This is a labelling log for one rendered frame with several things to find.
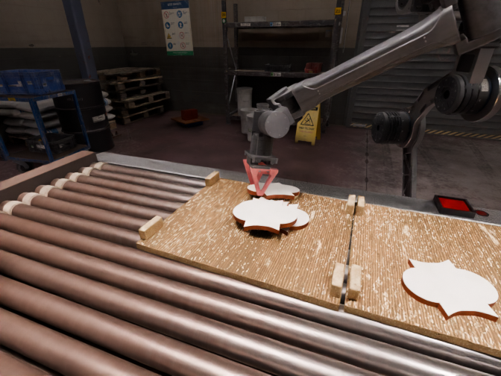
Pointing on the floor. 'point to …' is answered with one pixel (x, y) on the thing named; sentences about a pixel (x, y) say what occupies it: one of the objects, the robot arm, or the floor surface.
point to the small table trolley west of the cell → (26, 160)
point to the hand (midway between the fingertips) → (256, 188)
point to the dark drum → (92, 107)
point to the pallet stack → (133, 92)
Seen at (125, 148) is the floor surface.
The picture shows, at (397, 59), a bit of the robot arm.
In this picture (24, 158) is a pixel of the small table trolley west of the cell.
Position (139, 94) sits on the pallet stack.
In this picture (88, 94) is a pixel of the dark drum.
